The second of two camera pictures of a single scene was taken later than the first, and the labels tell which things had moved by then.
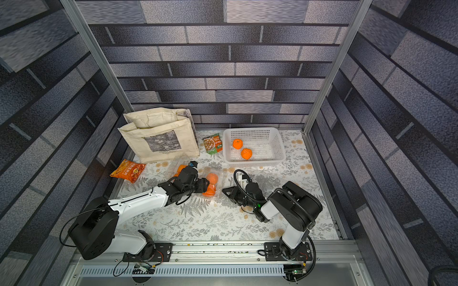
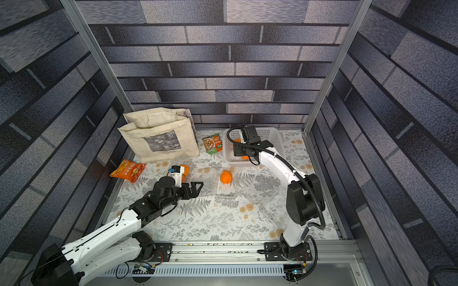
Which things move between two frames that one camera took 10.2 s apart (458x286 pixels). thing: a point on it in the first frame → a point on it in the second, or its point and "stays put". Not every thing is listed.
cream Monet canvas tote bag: x=155 y=134 stays put
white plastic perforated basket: x=253 y=146 stays put
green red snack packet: x=213 y=143 stays put
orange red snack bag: x=129 y=170 stays put
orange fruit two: x=210 y=190 → x=226 y=177
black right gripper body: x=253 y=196 → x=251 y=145
